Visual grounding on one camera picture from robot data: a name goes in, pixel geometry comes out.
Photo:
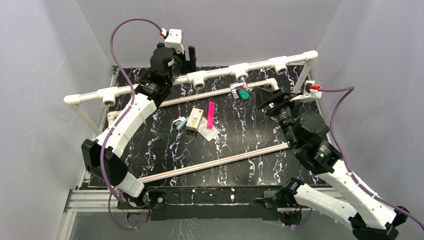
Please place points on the teal small fitting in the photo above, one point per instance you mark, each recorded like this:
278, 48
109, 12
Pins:
181, 125

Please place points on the chrome water faucet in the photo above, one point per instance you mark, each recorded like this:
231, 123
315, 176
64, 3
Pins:
238, 86

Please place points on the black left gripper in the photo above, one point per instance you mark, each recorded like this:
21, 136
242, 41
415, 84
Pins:
188, 66

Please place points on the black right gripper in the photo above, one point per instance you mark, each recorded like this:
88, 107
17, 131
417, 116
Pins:
279, 98

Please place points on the beige small cardboard box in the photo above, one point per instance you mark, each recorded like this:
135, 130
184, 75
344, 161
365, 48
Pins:
194, 120

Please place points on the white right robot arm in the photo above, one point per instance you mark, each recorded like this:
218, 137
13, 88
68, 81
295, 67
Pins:
306, 133

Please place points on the clear plastic bag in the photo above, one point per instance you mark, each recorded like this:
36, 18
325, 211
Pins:
209, 134

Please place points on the white PVC pipe frame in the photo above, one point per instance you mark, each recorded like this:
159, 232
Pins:
197, 79

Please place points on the green square block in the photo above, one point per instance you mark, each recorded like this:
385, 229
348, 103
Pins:
244, 95

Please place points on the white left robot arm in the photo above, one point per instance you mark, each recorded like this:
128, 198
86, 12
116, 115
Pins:
102, 156

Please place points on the pink rectangular bar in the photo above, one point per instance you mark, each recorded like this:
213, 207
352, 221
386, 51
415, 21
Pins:
210, 115

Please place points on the white small fitting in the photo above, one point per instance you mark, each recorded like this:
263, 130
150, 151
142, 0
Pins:
178, 121

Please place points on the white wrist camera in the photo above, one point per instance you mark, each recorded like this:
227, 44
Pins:
174, 39
311, 92

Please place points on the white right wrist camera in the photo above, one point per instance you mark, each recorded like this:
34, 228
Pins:
311, 92

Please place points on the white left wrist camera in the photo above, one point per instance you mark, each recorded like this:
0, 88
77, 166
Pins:
174, 39

